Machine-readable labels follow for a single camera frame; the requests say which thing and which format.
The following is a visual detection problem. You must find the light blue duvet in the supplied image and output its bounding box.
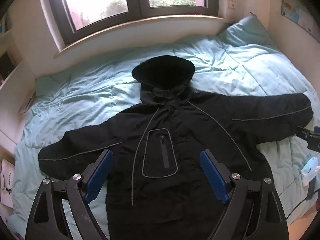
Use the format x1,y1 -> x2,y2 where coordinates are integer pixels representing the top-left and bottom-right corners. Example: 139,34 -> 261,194
11,35 -> 320,240

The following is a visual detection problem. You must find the white wall shelf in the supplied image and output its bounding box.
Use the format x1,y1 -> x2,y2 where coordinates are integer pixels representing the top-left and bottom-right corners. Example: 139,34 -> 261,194
0,7 -> 38,153

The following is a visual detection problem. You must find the white window sill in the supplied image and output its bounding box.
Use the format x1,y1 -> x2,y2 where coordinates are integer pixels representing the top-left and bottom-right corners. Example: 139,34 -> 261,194
53,15 -> 235,59

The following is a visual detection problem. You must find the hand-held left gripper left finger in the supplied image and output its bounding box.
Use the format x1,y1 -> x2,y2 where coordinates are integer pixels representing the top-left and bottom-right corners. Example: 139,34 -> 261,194
25,149 -> 114,240

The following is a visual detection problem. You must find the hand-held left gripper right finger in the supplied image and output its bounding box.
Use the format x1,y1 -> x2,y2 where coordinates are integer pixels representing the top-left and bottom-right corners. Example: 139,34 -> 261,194
199,149 -> 289,240

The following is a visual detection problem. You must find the black cable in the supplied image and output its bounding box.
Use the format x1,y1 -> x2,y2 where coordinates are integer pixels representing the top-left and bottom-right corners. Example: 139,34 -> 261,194
285,179 -> 320,221

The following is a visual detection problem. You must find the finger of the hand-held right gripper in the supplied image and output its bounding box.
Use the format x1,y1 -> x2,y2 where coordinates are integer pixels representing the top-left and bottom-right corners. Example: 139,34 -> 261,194
297,126 -> 313,139

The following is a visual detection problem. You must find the black hooded jacket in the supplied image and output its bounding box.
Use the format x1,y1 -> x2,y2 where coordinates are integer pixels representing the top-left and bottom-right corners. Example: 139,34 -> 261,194
38,55 -> 314,240

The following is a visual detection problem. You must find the light blue pillow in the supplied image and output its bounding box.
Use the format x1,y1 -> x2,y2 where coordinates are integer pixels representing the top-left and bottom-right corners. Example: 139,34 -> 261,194
217,14 -> 278,48

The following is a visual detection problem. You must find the white calligraphy poster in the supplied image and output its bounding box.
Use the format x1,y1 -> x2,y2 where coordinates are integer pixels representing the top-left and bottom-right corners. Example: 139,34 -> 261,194
0,157 -> 15,209

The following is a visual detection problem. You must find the wall map poster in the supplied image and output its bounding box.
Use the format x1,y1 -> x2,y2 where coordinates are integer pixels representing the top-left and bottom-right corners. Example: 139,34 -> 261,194
280,0 -> 320,42

